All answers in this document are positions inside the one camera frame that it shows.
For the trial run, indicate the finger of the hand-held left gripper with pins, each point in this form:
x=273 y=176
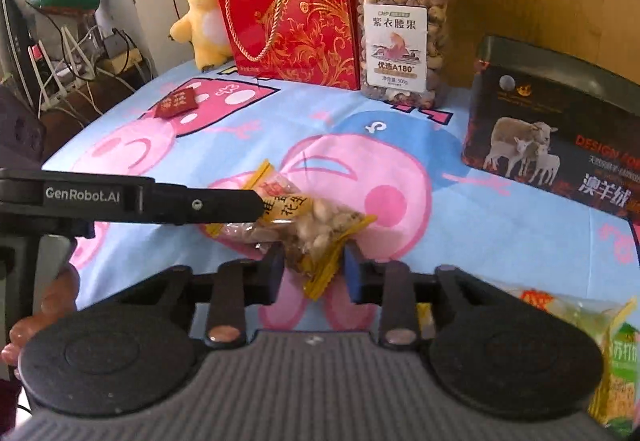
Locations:
x=215 y=206

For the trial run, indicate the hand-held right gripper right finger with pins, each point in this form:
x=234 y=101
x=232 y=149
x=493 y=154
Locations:
x=353 y=276

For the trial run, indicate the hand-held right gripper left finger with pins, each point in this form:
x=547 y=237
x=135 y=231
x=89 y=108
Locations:
x=278 y=268

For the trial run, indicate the yellow clear peanut snack packet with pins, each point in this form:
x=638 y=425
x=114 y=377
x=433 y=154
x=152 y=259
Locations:
x=320 y=226

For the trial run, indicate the dark box with sheep print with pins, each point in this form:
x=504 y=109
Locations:
x=550 y=146

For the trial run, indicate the green cracker packet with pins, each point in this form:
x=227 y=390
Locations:
x=620 y=371

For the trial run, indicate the person's left hand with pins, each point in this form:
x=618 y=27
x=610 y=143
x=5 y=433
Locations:
x=57 y=301

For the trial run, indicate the pig print blanket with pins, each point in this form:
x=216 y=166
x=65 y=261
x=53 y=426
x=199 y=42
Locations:
x=200 y=146

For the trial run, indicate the white power strip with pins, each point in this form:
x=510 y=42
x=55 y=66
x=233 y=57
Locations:
x=52 y=98

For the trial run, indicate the small red packet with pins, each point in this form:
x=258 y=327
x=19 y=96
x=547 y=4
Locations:
x=175 y=103

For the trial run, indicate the nut jar with purple-skinned nuts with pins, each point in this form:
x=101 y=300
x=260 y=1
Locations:
x=400 y=46

